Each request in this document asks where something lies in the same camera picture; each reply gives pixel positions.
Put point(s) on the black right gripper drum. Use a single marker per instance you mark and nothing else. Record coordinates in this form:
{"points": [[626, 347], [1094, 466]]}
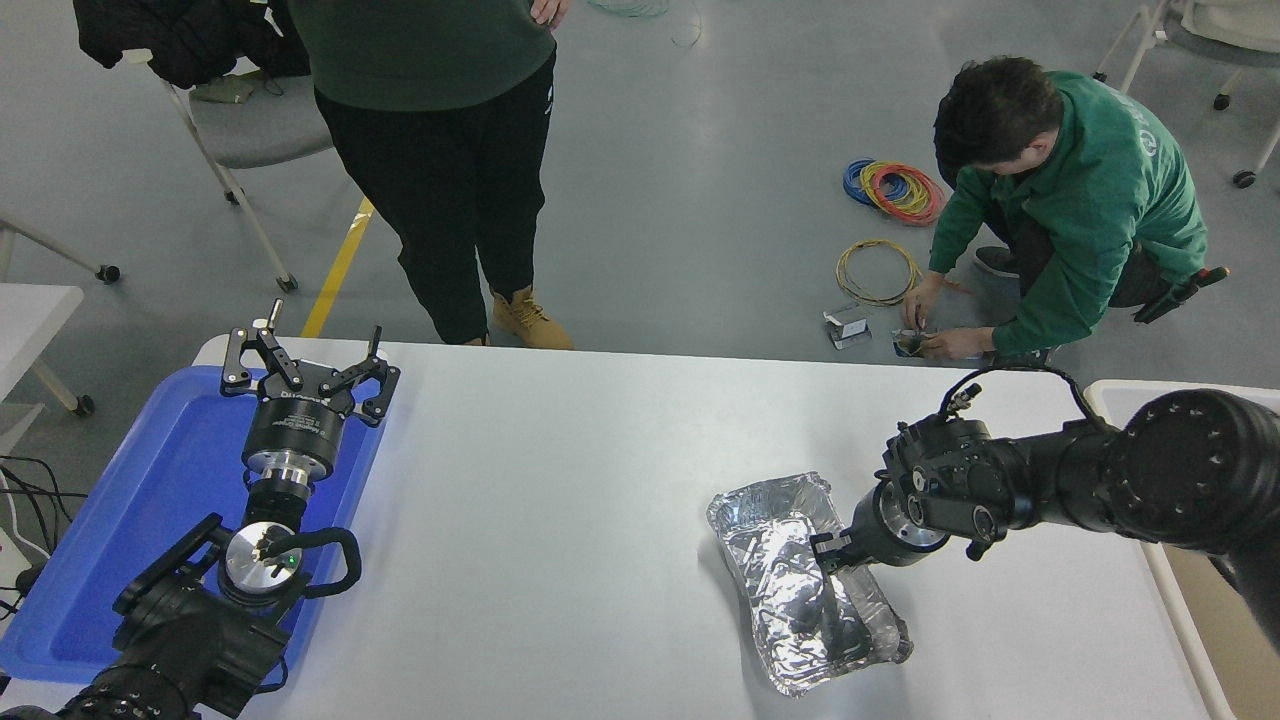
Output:
{"points": [[870, 540]]}

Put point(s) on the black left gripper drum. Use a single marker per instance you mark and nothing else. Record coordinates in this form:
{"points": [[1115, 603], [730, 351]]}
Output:
{"points": [[298, 425]]}

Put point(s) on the silver foil tray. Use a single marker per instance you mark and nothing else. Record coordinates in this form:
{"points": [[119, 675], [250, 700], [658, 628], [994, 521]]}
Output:
{"points": [[780, 600]]}

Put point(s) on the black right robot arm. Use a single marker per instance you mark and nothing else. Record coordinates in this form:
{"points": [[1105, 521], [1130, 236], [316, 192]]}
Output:
{"points": [[1180, 470]]}

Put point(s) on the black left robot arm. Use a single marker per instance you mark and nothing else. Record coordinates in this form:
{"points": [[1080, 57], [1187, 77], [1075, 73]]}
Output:
{"points": [[190, 640]]}

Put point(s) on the crouching person's left hand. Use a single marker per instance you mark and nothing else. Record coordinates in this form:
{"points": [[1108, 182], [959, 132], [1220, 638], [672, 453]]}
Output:
{"points": [[955, 343]]}

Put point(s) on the crouching person's right hand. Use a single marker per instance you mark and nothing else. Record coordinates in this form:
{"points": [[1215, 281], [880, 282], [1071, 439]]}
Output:
{"points": [[922, 300]]}

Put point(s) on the standing person's left hand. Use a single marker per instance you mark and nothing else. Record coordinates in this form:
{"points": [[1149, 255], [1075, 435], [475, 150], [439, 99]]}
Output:
{"points": [[548, 10]]}

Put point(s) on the blue plastic tray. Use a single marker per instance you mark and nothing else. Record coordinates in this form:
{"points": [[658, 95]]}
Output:
{"points": [[150, 500]]}

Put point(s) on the small grey box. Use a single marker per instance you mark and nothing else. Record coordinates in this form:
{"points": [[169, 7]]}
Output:
{"points": [[846, 326]]}

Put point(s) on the grey seat folding chair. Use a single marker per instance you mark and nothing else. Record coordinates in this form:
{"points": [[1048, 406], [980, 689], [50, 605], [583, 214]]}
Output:
{"points": [[255, 125]]}

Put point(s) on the standing person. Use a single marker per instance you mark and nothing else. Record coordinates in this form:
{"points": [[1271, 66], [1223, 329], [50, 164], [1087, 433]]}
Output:
{"points": [[430, 150]]}

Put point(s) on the white side table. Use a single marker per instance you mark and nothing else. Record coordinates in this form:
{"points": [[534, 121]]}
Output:
{"points": [[30, 330]]}

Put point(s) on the large pale bin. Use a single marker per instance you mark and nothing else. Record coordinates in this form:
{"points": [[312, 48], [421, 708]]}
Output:
{"points": [[1190, 620]]}

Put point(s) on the black jacket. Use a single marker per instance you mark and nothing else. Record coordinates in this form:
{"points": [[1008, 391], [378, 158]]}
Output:
{"points": [[170, 35]]}

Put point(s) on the black red-tipped tool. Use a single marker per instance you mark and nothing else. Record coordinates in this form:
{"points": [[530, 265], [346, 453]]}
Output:
{"points": [[1180, 293]]}

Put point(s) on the crouching person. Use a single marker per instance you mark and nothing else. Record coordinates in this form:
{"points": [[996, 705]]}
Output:
{"points": [[1090, 190]]}

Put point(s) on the white caster leg frame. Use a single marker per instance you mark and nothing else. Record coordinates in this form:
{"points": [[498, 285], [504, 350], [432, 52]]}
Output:
{"points": [[60, 250]]}

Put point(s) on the white frame wheeled chair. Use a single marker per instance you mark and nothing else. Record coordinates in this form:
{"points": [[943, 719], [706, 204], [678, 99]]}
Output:
{"points": [[1200, 35]]}

